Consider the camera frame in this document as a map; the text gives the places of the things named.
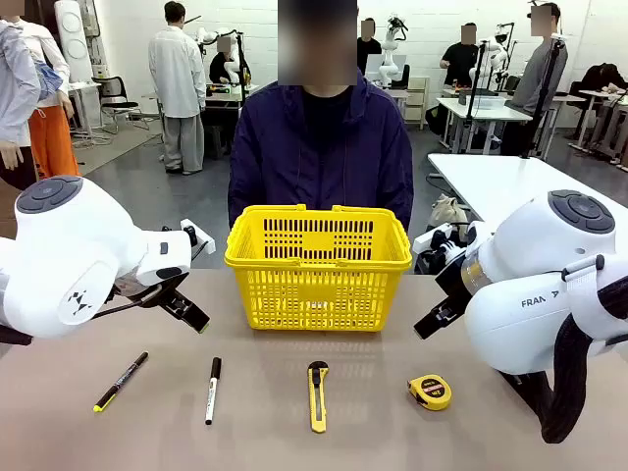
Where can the mannequin in orange pants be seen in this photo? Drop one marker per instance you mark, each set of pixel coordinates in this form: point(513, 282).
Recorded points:
point(51, 142)

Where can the person in grey sweater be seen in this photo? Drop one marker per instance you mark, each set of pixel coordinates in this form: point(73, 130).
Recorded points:
point(539, 73)

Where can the standing person black shirt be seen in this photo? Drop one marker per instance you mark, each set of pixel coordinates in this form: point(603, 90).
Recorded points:
point(367, 49)

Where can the white marker black cap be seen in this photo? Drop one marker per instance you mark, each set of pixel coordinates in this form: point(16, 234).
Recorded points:
point(213, 392)

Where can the yellow plastic shopping basket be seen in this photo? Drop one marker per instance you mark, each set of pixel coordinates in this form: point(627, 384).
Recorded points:
point(319, 241)

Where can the person in black t-shirt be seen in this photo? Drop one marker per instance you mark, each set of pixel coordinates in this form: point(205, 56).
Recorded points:
point(458, 56)

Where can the person in purple jacket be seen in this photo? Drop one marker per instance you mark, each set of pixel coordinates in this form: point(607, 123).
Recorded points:
point(275, 147)

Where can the white tower air conditioner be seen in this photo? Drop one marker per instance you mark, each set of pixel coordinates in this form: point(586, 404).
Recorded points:
point(73, 29)

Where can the tall black tripod pole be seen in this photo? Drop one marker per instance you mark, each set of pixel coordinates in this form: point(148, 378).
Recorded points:
point(544, 98)

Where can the black office chair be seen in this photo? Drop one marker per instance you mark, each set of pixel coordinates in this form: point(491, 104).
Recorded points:
point(115, 100)

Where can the large white table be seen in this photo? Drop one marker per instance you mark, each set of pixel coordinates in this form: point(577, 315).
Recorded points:
point(490, 181)

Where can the black highlighter yellow tip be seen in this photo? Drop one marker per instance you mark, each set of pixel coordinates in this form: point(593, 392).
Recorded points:
point(121, 381)

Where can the yellow utility knife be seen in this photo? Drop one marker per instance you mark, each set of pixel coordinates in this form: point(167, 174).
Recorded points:
point(318, 412)

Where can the mannequin in striped blue shirt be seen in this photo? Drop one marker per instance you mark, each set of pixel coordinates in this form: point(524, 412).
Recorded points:
point(15, 88)

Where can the small white table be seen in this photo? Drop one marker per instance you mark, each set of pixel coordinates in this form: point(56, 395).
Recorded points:
point(490, 112)

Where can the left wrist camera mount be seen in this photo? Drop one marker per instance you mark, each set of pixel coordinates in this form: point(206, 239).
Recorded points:
point(201, 240)

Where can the black bag on floor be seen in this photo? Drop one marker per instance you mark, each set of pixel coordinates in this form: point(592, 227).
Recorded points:
point(434, 120)

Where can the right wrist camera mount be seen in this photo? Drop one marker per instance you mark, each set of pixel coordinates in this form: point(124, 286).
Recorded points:
point(432, 238)

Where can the dark background work desk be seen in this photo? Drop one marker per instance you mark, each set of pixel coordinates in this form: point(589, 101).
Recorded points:
point(223, 100)

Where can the person in white coat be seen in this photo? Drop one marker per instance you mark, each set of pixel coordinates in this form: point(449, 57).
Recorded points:
point(176, 73)

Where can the beige drawer cabinet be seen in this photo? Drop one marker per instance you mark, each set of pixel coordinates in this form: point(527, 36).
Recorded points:
point(417, 103)

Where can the yellow tape measure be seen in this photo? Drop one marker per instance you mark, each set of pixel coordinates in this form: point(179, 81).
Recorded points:
point(432, 392)

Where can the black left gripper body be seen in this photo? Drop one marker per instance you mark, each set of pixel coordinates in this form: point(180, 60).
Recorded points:
point(147, 287)

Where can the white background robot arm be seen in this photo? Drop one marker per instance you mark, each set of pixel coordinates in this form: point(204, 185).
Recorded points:
point(495, 54)
point(390, 54)
point(230, 49)

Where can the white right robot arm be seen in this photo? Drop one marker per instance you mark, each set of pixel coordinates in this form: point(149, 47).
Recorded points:
point(530, 275)

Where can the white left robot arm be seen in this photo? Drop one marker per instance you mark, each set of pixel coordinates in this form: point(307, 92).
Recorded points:
point(73, 235)

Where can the beige cloth bag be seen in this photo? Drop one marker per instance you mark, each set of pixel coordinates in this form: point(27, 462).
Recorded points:
point(446, 211)

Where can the thin black tripod pole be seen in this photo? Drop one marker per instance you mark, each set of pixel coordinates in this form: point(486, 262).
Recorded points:
point(475, 93)

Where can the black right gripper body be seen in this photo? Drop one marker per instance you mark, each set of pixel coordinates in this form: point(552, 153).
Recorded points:
point(454, 284)

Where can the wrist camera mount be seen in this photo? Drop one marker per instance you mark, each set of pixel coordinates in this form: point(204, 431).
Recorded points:
point(432, 238)
point(201, 240)

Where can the seated person in black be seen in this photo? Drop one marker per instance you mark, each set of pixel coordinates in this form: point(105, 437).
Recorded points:
point(221, 66)

